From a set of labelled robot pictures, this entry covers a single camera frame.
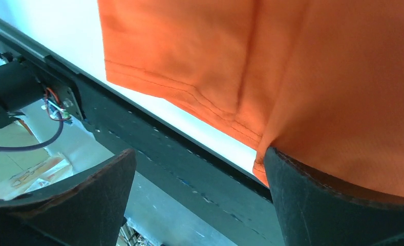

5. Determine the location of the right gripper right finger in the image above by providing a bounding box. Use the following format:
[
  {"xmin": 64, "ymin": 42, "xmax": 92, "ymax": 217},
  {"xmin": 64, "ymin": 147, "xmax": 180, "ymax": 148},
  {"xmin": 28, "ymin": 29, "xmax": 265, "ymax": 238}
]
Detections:
[{"xmin": 264, "ymin": 148, "xmax": 404, "ymax": 245}]

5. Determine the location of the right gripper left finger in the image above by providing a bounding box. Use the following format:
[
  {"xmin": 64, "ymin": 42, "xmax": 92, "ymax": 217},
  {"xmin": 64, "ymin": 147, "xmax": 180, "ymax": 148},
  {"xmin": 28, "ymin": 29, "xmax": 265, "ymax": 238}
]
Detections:
[{"xmin": 0, "ymin": 149, "xmax": 137, "ymax": 245}]

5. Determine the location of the orange t-shirt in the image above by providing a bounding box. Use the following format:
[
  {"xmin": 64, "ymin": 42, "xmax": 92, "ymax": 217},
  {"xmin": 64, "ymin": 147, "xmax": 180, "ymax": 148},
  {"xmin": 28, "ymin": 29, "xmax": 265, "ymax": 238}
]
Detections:
[{"xmin": 98, "ymin": 1, "xmax": 404, "ymax": 203}]

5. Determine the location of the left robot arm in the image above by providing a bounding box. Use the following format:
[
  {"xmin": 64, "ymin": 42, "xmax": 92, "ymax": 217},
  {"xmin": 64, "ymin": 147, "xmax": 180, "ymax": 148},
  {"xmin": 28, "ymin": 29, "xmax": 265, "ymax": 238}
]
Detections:
[{"xmin": 0, "ymin": 61, "xmax": 44, "ymax": 129}]

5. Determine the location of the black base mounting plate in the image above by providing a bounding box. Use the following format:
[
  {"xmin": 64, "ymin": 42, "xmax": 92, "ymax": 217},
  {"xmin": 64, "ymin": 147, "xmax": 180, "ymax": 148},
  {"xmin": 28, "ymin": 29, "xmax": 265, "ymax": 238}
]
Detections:
[{"xmin": 0, "ymin": 34, "xmax": 286, "ymax": 246}]

